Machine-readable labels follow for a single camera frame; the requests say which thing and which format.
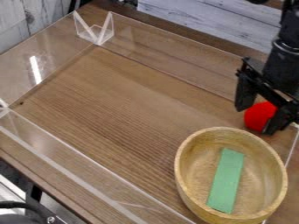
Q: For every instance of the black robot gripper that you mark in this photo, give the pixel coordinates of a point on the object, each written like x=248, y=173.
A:
x=266, y=79

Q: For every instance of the red plush strawberry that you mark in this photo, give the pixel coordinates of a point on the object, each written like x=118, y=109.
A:
x=258, y=115

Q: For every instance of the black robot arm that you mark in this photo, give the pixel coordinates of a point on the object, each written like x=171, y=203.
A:
x=289, y=32

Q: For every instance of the wooden bowl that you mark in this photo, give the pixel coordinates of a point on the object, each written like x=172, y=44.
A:
x=263, y=180

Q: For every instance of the green rectangular block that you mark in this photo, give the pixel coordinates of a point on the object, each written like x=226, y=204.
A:
x=226, y=181

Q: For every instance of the clear acrylic tray enclosure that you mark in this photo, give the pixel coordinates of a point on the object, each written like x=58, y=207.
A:
x=95, y=115

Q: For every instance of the clear acrylic corner bracket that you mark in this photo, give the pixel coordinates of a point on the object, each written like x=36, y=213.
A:
x=95, y=34

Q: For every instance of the black metal table frame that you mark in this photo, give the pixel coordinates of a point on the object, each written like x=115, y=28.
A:
x=26, y=204

